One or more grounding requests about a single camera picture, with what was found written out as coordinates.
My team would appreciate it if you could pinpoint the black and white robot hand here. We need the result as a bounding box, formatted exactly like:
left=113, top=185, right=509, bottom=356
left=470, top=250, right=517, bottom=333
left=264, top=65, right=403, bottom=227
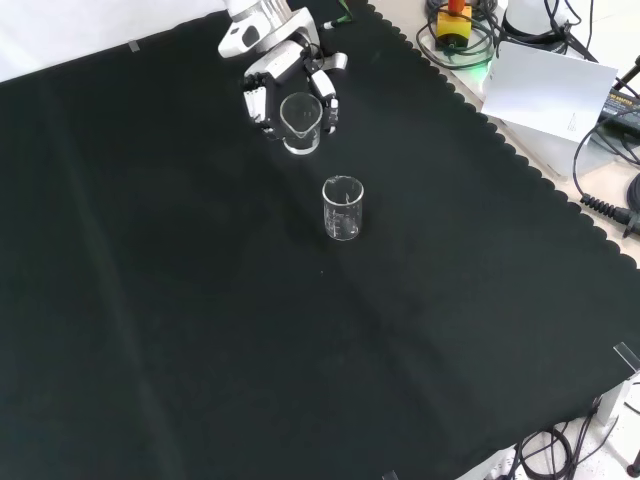
left=241, top=39, right=349, bottom=145

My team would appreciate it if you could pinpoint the clear beaker with white graduations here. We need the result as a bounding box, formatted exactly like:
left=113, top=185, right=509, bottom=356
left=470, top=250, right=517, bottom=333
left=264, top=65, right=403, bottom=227
left=278, top=92, right=322, bottom=156

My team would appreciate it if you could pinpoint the aluminium bench bracket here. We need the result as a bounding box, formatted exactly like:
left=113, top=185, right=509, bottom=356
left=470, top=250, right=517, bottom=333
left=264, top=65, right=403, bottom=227
left=596, top=372, right=640, bottom=427

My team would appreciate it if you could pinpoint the black cable with ribbed plug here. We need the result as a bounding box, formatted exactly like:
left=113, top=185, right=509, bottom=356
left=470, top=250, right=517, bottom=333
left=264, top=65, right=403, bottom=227
left=572, top=107, right=640, bottom=237

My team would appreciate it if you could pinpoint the black bench cloth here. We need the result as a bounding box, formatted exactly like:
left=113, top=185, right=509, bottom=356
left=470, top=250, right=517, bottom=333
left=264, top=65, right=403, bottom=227
left=0, top=0, right=640, bottom=480

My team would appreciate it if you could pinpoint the pale board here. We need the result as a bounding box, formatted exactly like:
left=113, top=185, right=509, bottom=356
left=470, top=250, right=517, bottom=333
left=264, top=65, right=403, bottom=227
left=479, top=40, right=620, bottom=146

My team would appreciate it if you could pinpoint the yellow stop button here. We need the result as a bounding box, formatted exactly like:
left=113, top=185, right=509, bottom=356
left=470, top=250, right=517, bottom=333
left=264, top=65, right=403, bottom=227
left=434, top=0, right=474, bottom=52

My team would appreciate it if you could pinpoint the black power adapter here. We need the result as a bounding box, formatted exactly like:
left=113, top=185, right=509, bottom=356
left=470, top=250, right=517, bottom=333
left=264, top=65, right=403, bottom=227
left=598, top=83, right=640, bottom=126

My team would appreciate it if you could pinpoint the green looped cable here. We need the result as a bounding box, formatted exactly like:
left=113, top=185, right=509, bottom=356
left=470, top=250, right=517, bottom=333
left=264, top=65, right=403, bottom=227
left=416, top=18, right=497, bottom=72

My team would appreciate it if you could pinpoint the clear glass beaker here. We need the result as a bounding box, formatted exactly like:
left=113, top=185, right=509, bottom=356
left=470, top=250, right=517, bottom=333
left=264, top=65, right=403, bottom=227
left=321, top=174, right=366, bottom=243

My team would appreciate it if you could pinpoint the black cable bundle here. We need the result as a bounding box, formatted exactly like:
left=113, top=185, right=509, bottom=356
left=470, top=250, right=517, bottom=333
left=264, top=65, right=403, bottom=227
left=513, top=414, right=640, bottom=480

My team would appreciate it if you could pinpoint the white rounded device base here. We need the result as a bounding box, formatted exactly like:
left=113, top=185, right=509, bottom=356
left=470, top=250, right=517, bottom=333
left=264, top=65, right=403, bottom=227
left=501, top=0, right=572, bottom=42

